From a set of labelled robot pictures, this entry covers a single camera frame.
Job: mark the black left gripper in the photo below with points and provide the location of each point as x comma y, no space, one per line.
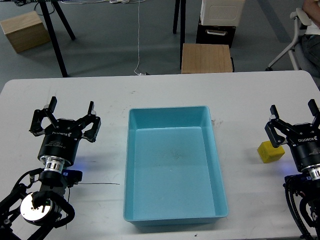
62,136

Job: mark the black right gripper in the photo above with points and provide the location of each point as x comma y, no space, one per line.
303,138

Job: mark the yellow cube block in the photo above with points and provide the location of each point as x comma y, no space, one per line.
268,153

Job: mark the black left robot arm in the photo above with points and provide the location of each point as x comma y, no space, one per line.
42,202

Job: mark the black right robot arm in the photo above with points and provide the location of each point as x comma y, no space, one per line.
302,190

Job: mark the wooden box far left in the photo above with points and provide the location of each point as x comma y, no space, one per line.
25,31

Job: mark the wooden box behind table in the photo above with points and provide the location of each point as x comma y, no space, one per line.
206,58

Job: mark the white appliance box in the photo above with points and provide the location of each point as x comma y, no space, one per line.
221,12

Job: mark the thin metal rod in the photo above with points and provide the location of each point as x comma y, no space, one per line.
96,183

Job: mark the white office chair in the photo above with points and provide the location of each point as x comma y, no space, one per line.
301,22

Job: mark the seated person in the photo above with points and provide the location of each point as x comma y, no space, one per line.
311,39

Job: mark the light blue plastic bin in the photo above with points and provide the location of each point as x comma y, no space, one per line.
172,174

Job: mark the black tripod legs left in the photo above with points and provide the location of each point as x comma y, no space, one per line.
51,31

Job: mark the black stand legs centre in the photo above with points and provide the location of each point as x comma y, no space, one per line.
180,15

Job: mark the black case with handle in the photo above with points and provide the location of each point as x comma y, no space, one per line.
215,34

